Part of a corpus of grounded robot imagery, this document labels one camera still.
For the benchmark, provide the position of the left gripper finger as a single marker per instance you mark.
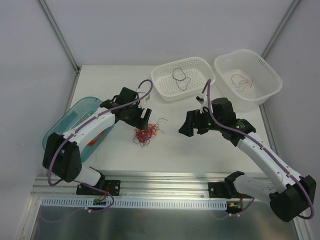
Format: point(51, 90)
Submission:
point(138, 123)
point(147, 116)

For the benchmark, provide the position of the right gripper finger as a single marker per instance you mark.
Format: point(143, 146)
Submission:
point(191, 123)
point(202, 129)

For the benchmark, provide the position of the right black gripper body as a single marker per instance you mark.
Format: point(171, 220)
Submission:
point(194, 122)

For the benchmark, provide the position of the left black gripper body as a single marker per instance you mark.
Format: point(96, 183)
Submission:
point(139, 116)

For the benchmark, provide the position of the red orange cable ball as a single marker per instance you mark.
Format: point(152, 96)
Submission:
point(143, 137)

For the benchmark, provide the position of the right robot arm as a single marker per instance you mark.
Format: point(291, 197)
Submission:
point(288, 194)

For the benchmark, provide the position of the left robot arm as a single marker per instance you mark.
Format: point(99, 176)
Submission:
point(62, 154)

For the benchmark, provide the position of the white perforated basket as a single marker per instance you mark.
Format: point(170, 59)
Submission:
point(181, 78)

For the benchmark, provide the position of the teal plastic tub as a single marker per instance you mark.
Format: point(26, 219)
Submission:
point(77, 114)

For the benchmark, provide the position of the white translucent tub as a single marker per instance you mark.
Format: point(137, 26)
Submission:
point(246, 79)

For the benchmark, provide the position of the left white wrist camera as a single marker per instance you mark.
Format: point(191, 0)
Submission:
point(143, 96)

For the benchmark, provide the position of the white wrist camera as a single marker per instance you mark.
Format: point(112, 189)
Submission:
point(143, 96)
point(202, 99)

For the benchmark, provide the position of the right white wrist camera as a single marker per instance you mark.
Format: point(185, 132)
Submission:
point(202, 99)

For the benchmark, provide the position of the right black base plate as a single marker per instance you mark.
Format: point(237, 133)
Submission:
point(217, 190)

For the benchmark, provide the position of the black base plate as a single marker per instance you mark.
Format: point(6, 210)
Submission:
point(111, 186)
point(217, 190)

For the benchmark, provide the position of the aluminium mounting rail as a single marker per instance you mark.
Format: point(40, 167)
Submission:
point(146, 185)

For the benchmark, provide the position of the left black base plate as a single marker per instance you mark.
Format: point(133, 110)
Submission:
point(111, 186)

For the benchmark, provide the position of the white slotted cable duct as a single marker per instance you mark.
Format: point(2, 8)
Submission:
point(80, 202)

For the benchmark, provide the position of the right aluminium frame post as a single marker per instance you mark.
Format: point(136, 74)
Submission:
point(292, 8)

